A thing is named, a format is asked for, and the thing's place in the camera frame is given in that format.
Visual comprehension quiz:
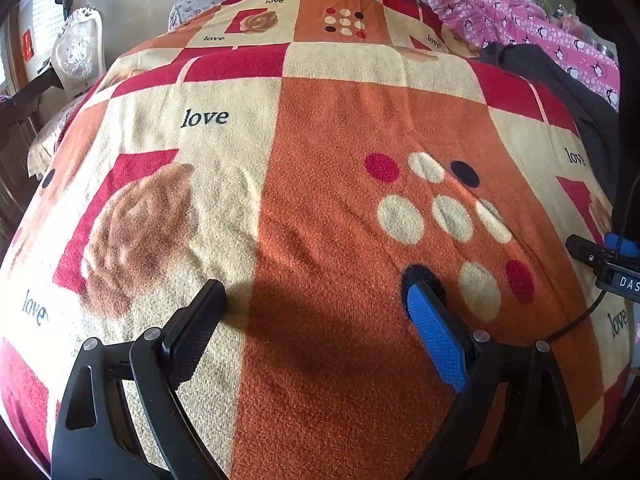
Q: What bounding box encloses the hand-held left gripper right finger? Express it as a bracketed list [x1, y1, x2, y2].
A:
[406, 281, 583, 480]

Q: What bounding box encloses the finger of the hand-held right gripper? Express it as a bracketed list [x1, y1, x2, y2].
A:
[602, 232, 639, 261]
[566, 234, 608, 266]

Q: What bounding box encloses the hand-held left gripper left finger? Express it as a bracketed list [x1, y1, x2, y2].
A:
[50, 278, 231, 480]

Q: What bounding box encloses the dark grey garment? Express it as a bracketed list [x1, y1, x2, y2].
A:
[477, 42, 622, 201]

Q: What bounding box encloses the orange red checked printed blanket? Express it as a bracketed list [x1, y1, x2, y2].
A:
[0, 0, 636, 480]

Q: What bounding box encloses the pink penguin print blanket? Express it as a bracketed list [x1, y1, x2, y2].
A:
[410, 0, 621, 109]

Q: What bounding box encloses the beige lace cover cloth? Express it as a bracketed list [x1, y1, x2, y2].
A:
[26, 96, 85, 175]

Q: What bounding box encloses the dark wooden furniture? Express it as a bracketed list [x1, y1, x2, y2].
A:
[0, 66, 67, 133]

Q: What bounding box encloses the white ornate chair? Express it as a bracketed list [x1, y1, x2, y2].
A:
[49, 6, 107, 100]

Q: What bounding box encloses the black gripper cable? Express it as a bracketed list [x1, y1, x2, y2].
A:
[545, 172, 640, 345]

